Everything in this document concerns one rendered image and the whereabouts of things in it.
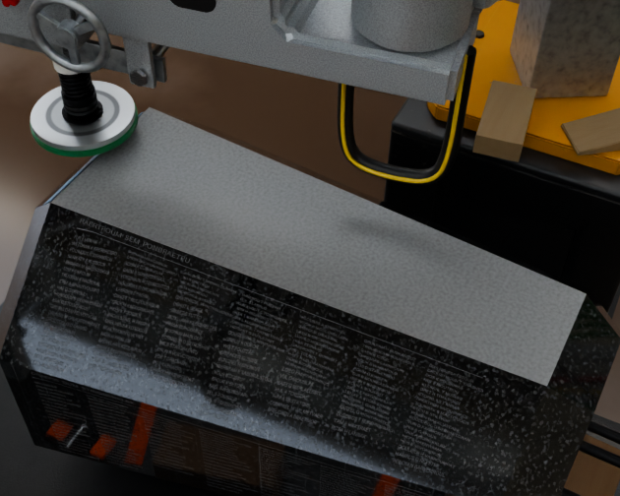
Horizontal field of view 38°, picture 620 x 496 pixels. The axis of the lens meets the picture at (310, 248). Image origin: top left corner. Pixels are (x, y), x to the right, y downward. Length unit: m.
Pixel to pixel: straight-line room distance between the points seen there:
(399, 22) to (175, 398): 0.80
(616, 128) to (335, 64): 0.81
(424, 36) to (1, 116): 2.24
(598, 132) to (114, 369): 1.13
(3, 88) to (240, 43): 2.12
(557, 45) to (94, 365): 1.18
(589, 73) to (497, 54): 0.25
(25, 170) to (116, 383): 1.52
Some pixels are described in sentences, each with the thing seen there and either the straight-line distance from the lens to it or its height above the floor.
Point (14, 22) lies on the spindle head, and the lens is 1.72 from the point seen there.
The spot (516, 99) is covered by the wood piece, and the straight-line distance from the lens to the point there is 2.06.
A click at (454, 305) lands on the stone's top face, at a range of 1.62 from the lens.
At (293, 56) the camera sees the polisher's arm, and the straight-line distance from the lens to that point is 1.49.
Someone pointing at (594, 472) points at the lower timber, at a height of 0.15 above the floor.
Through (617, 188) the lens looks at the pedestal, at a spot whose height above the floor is 0.74.
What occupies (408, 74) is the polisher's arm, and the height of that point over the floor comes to 1.22.
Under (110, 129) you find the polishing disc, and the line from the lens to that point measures 1.88.
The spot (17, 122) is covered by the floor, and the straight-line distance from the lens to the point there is 3.38.
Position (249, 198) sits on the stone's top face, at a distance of 1.78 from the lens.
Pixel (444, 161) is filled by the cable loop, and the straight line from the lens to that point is 1.64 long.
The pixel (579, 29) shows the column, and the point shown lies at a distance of 2.07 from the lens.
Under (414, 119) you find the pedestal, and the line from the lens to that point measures 2.11.
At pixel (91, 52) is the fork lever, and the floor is 1.09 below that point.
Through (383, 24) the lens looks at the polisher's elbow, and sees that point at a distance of 1.41.
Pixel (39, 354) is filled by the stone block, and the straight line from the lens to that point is 1.86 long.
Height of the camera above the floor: 2.08
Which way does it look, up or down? 48 degrees down
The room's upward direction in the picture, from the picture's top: 1 degrees clockwise
